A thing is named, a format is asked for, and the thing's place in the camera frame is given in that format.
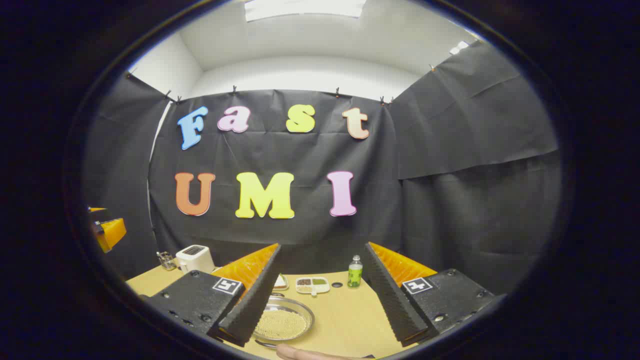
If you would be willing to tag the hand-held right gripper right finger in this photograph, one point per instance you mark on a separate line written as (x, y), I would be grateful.
(387, 300)

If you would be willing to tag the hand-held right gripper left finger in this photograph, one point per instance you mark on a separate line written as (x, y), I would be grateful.
(255, 300)

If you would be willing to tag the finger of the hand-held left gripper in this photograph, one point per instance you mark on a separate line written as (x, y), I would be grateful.
(100, 214)
(112, 232)

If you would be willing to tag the white rectangular plate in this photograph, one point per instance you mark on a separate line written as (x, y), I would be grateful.
(283, 288)

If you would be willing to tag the white bread sandwich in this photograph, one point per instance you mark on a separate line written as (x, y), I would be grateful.
(280, 281)

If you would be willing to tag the pile of yellow soybeans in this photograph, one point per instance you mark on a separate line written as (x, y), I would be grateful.
(282, 324)

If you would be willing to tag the green label drink bottle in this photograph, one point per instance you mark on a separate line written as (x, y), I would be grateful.
(355, 275)

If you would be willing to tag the white divided dish with grains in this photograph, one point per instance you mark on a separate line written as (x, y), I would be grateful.
(320, 287)

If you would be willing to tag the white toaster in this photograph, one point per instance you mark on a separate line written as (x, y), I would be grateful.
(195, 257)

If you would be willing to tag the ceiling light panel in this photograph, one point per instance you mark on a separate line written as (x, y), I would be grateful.
(305, 9)

